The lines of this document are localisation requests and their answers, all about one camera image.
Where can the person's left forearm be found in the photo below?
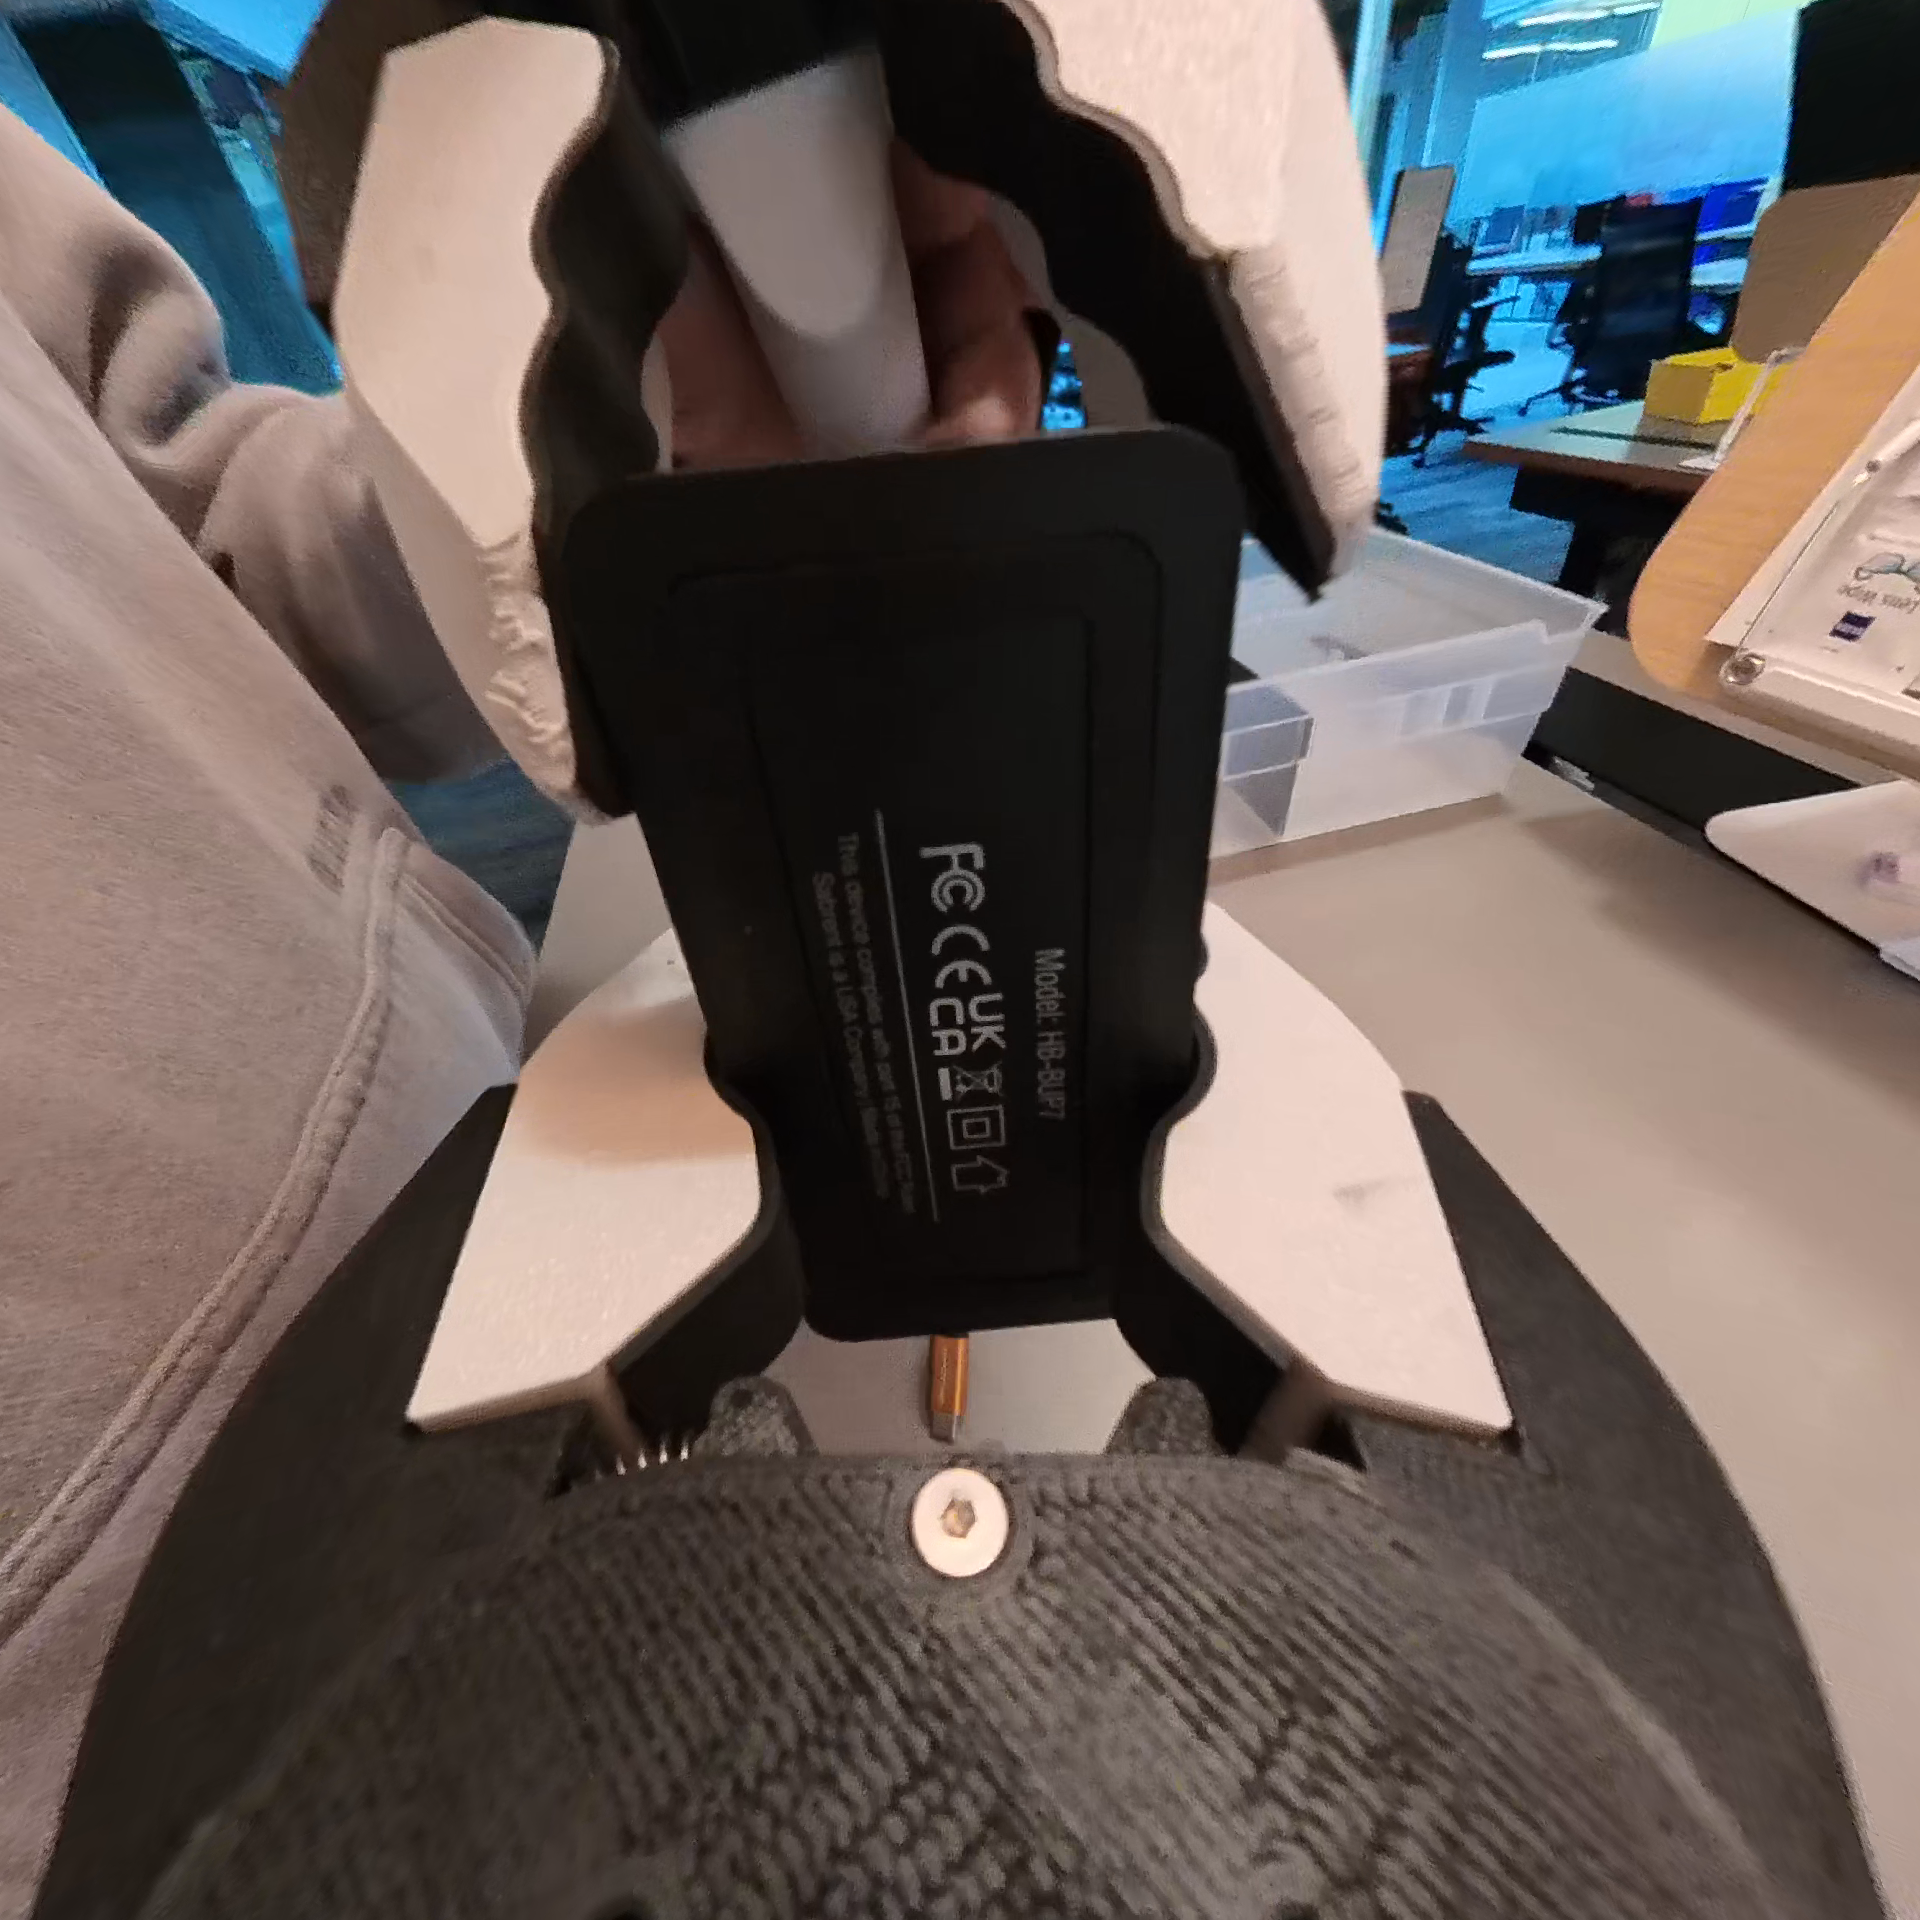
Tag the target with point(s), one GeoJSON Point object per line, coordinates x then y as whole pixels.
{"type": "Point", "coordinates": [285, 480]}

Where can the wooden office desk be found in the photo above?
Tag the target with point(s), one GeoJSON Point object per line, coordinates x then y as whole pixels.
{"type": "Point", "coordinates": [1577, 441]}

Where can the yellow box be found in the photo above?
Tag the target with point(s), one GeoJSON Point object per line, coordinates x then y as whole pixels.
{"type": "Point", "coordinates": [1703, 386]}

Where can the clear plastic bin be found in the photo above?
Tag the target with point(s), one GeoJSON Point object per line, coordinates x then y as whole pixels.
{"type": "Point", "coordinates": [1442, 674]}

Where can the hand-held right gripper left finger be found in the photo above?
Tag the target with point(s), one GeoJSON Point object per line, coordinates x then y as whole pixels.
{"type": "Point", "coordinates": [599, 1201]}

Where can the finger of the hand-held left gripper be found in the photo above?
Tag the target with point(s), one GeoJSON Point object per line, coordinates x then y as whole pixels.
{"type": "Point", "coordinates": [451, 346]}
{"type": "Point", "coordinates": [1261, 194]}

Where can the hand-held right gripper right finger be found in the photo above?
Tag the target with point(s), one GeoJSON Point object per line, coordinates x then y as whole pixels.
{"type": "Point", "coordinates": [1321, 1201]}

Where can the black office chair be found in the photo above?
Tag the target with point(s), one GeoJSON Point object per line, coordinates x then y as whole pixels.
{"type": "Point", "coordinates": [1463, 339]}
{"type": "Point", "coordinates": [1636, 292]}

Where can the person's left hand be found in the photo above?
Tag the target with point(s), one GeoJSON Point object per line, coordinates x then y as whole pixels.
{"type": "Point", "coordinates": [990, 316]}

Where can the wooden sign board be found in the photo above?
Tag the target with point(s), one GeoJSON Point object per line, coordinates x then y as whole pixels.
{"type": "Point", "coordinates": [1694, 585]}

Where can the white stand base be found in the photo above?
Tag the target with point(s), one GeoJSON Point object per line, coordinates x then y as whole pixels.
{"type": "Point", "coordinates": [1817, 855]}

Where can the black usb hub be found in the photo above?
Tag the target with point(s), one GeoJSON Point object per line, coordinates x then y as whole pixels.
{"type": "Point", "coordinates": [902, 751]}

